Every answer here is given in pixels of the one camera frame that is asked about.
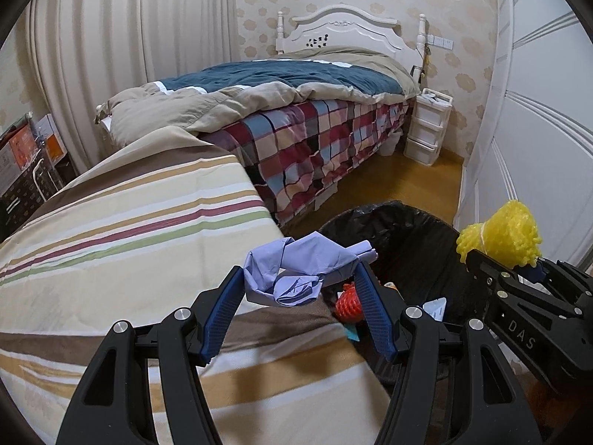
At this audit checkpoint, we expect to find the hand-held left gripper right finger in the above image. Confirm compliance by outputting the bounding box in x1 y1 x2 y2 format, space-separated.
354 262 543 445

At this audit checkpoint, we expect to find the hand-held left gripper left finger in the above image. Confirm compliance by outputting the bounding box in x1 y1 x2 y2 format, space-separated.
56 266 245 445

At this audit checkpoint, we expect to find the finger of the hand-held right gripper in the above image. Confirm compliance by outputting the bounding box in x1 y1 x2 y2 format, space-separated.
466 248 515 298
518 258 559 286

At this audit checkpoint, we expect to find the orange mesh net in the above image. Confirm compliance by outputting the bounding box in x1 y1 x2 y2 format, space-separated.
334 283 364 322

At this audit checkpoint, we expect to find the yellow mesh net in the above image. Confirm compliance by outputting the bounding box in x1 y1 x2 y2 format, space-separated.
456 199 544 270

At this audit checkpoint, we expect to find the bin with black bag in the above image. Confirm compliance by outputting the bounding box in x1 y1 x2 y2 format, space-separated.
317 200 506 383

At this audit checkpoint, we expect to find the lilac glove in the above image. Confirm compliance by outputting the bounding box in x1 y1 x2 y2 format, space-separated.
243 235 378 307

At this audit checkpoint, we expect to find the striped tablecloth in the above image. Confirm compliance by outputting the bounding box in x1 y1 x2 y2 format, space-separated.
0 125 394 445

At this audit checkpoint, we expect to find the white wardrobe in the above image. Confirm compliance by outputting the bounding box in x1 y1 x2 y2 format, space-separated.
454 0 593 279

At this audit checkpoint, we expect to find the white plastic drawer unit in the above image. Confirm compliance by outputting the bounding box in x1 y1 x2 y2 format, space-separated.
403 88 454 165

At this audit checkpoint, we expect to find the plaid bed sheet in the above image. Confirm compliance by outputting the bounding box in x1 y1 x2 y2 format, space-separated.
199 97 413 225

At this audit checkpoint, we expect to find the dark hanging item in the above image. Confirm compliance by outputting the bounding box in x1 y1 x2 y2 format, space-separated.
412 46 431 79

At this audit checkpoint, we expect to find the brown patterned box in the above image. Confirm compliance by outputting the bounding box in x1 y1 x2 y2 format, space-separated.
0 160 77 242

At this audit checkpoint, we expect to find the blue and beige quilt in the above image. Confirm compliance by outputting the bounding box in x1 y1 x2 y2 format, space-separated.
95 46 418 149

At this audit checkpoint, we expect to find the white and orange cardboard box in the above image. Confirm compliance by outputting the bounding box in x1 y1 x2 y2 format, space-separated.
32 113 68 163

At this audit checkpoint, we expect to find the red and white cardboard box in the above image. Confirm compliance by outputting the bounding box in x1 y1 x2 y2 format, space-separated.
0 125 40 195

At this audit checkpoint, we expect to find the beige striped curtain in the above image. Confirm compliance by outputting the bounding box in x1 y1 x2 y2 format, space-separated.
25 0 242 177

